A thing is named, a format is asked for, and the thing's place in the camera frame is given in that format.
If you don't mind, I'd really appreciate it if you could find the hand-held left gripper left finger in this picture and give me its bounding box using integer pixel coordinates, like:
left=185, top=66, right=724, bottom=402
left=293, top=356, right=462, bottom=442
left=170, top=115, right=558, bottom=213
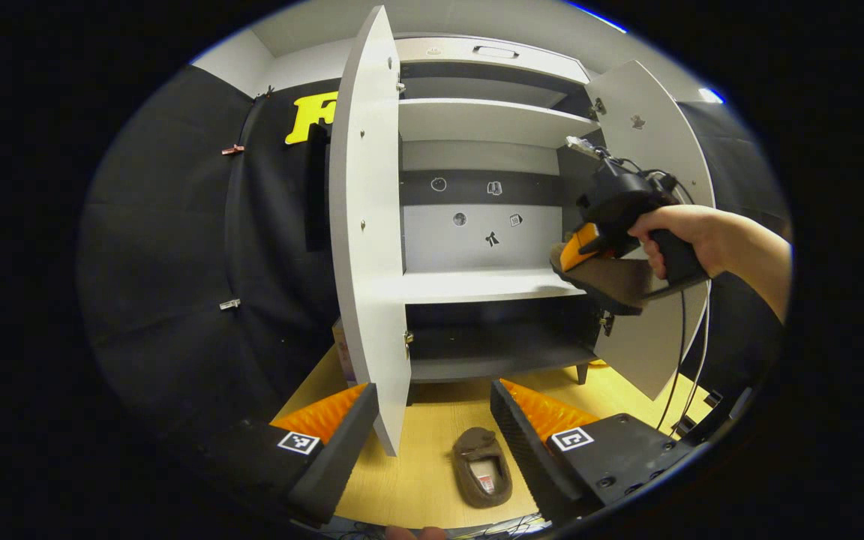
left=203, top=383, right=380, bottom=526

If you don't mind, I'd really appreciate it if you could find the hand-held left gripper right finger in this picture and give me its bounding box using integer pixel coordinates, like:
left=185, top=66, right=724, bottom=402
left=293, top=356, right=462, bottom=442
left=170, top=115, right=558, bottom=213
left=490, top=379, right=695, bottom=526

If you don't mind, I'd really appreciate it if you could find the brown fuzzy shoe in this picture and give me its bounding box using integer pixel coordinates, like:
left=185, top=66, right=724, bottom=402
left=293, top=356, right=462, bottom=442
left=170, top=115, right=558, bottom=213
left=452, top=427, right=513, bottom=509
left=550, top=244, right=673, bottom=316

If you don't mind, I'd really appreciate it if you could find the white shoe cabinet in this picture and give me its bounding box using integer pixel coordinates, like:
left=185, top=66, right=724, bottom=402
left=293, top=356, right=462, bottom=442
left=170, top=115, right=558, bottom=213
left=398, top=36, right=613, bottom=385

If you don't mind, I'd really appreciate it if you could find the white cabinet door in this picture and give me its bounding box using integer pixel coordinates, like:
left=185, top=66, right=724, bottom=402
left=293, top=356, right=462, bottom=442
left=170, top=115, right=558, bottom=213
left=584, top=60, right=716, bottom=401
left=328, top=6, right=412, bottom=457

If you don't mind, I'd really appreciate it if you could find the beige cabinet drawer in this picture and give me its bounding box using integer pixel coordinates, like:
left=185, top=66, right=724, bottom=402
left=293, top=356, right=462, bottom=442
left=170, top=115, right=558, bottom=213
left=396, top=37, right=590, bottom=85

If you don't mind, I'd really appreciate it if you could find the black backdrop cloth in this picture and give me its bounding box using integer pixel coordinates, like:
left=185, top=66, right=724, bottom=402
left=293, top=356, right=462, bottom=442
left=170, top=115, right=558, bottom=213
left=676, top=101, right=791, bottom=406
left=78, top=64, right=343, bottom=451

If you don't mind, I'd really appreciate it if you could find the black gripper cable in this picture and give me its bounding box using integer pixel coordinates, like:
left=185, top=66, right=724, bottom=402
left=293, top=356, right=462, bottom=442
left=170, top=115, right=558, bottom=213
left=655, top=289, right=688, bottom=432

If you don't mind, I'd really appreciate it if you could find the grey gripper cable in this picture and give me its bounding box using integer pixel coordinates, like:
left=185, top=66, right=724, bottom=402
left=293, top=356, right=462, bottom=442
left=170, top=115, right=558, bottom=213
left=670, top=281, right=712, bottom=437

